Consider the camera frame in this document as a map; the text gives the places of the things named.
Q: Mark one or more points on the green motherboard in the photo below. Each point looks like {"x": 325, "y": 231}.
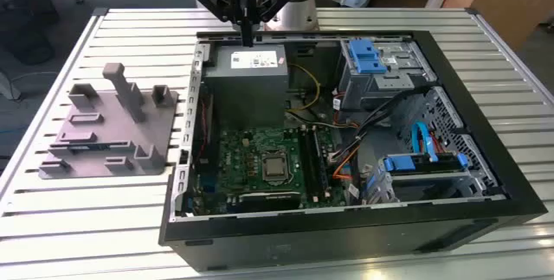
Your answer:
{"x": 235, "y": 150}

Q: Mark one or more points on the wooden cabinet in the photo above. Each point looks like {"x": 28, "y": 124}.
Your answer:
{"x": 510, "y": 1}

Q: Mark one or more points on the hard disk in blue carrier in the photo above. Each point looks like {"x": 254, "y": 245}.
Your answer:
{"x": 401, "y": 165}

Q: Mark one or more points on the black PC case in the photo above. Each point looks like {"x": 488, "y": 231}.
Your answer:
{"x": 303, "y": 244}

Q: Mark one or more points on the black graphics card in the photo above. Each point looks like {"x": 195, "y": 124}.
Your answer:
{"x": 269, "y": 200}

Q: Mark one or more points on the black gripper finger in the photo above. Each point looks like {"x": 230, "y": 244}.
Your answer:
{"x": 213, "y": 1}
{"x": 253, "y": 17}

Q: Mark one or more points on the grey power supply unit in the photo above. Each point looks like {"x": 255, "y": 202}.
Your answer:
{"x": 246, "y": 98}

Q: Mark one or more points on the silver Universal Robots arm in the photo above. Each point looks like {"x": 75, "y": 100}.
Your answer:
{"x": 298, "y": 14}

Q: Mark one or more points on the silver CPU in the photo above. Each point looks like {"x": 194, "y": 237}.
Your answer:
{"x": 275, "y": 167}

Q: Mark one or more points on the grey parts rack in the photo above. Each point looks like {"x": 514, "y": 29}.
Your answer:
{"x": 109, "y": 121}

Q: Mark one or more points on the CPU socket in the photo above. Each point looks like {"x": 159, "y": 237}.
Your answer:
{"x": 274, "y": 153}

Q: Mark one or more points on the silver metal drive cage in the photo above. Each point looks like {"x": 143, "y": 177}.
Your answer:
{"x": 389, "y": 82}

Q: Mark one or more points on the silver disk bay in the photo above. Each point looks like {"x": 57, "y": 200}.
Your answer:
{"x": 433, "y": 176}

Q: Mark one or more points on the black RAM slot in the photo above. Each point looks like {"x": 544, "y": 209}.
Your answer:
{"x": 309, "y": 157}

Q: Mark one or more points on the blue plastic drive latch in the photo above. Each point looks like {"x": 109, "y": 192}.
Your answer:
{"x": 366, "y": 56}

